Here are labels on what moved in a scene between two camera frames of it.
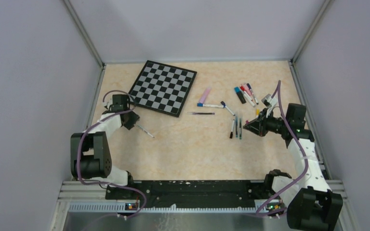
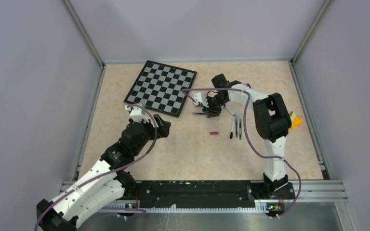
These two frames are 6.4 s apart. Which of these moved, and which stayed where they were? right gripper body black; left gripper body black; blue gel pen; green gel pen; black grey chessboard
Moved: left gripper body black; right gripper body black
Stayed: green gel pen; blue gel pen; black grey chessboard
